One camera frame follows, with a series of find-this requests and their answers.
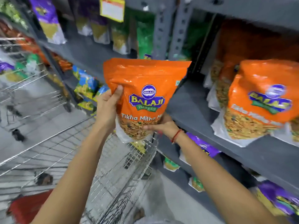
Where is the person's left hand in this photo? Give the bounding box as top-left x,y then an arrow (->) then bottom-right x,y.
95,85 -> 124,135

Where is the person's right hand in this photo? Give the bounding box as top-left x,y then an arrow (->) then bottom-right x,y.
143,113 -> 180,141

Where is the orange snack packet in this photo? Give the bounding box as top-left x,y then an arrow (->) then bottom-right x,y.
271,117 -> 299,148
103,58 -> 192,144
203,19 -> 299,112
211,59 -> 299,148

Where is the person's right forearm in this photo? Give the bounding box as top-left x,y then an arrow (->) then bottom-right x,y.
172,131 -> 289,224

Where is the person's left forearm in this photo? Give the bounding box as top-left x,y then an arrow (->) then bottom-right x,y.
30,125 -> 111,224

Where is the blue snack packet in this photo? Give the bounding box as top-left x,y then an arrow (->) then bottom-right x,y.
93,85 -> 110,102
72,65 -> 99,99

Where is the yellow snack packet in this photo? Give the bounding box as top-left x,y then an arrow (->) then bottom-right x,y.
130,140 -> 147,155

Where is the small green snack packet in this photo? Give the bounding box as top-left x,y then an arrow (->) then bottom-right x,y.
163,157 -> 180,172
188,177 -> 205,192

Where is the grey metal shelf rack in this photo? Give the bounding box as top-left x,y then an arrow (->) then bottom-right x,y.
0,0 -> 299,224

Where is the purple snack packet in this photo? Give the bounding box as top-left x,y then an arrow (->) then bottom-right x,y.
179,132 -> 222,166
249,180 -> 299,217
28,0 -> 67,45
90,12 -> 111,45
75,0 -> 93,37

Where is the yellow price tag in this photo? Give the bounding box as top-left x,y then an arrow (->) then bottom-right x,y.
100,0 -> 126,23

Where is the red cart seat flap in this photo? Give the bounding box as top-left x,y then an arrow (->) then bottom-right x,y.
7,189 -> 55,224

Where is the red thread bracelet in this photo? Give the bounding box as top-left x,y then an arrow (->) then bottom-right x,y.
171,129 -> 184,144

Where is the wire shopping cart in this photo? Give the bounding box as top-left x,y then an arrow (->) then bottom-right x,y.
0,37 -> 72,142
0,114 -> 162,224

